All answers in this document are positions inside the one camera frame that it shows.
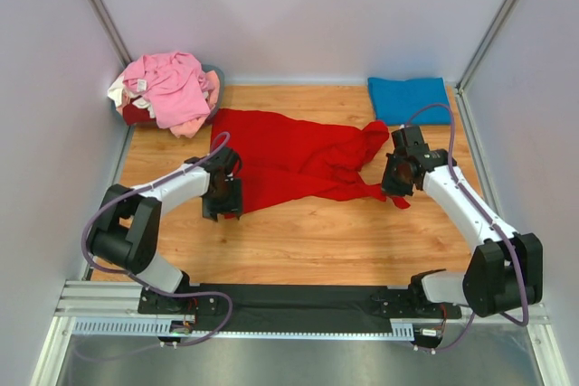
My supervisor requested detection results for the red t shirt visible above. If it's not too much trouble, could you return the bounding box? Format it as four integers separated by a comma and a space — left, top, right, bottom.
212, 108, 389, 212

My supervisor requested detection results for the white cream garment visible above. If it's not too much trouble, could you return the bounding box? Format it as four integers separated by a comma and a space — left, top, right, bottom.
107, 74, 136, 111

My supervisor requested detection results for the dark red garment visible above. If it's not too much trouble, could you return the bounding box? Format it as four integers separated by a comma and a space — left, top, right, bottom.
120, 104, 156, 126

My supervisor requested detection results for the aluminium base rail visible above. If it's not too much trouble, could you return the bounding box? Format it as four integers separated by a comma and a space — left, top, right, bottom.
53, 278, 554, 340

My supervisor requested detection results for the folded blue t shirt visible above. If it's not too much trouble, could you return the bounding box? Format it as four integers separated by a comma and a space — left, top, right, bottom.
367, 77, 451, 126

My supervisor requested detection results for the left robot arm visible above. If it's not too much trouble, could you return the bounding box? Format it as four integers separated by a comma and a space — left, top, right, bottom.
82, 146, 242, 315

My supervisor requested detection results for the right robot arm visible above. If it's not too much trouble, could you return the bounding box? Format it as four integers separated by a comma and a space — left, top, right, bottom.
381, 126, 543, 317

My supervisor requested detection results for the grey laundry basket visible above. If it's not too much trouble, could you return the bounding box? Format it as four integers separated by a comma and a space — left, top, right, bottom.
202, 63, 225, 125

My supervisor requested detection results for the pink t shirt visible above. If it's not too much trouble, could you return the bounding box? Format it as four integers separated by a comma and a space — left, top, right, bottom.
122, 52, 214, 129

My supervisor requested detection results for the light pink garment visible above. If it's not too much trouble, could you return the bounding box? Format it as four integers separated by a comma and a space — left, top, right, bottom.
170, 73, 218, 138

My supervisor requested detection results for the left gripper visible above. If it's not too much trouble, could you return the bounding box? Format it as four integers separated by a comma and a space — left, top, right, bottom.
201, 178, 243, 222

